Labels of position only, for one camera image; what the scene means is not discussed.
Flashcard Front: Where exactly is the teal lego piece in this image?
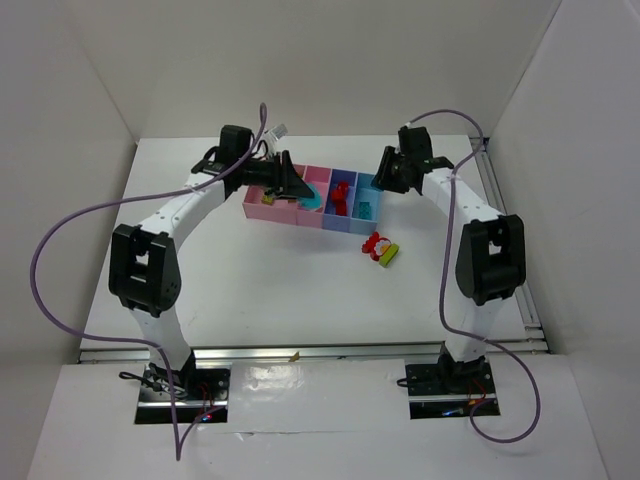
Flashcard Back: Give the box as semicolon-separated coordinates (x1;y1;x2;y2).
297;183;325;211

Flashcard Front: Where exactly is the small teal lego brick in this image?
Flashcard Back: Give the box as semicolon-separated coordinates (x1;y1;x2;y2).
357;201;373;221

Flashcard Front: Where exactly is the red lego brick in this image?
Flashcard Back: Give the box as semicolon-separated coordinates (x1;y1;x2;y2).
330;182;349;208
334;199;348;217

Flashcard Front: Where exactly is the red flower lego figure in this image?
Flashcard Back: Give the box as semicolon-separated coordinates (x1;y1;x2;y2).
361;231;392;262

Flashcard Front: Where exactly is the lime green base brick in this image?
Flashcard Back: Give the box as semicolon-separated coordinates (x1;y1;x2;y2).
378;243;399;268

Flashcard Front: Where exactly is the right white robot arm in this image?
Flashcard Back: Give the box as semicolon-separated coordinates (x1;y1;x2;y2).
372;126;526;394

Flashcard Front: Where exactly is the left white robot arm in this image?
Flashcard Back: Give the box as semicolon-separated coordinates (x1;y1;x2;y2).
108;125;315;390

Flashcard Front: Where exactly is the small pink container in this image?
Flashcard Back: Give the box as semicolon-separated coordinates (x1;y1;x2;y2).
297;165;331;228

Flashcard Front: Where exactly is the large pink container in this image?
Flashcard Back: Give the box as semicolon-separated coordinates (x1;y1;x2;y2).
242;164;304;225

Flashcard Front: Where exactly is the purple container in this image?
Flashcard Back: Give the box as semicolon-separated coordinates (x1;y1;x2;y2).
323;169;357;232

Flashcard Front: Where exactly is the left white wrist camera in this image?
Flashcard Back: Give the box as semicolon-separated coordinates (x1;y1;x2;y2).
262;124;288;151

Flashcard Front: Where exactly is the front aluminium rail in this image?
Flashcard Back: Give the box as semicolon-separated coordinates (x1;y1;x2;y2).
77;340;511;364

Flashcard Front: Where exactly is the aluminium rail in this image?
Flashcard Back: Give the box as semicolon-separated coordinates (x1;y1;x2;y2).
472;138;549;354
77;340;511;364

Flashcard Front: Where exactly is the right side aluminium rail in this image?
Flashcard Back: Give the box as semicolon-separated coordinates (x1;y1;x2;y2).
472;138;549;354

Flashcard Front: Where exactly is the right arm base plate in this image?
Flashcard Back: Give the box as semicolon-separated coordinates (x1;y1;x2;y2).
396;364;500;420

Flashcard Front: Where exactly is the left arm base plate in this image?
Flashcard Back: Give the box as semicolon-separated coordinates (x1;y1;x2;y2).
133;366;231;425

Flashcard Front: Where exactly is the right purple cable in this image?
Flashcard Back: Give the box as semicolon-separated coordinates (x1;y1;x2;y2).
407;109;542;444

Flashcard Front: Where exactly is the purple cable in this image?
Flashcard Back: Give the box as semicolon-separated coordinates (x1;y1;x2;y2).
30;102;269;461
407;109;542;444

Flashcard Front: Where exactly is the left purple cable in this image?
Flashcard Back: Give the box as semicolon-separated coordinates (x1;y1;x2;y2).
30;102;269;461

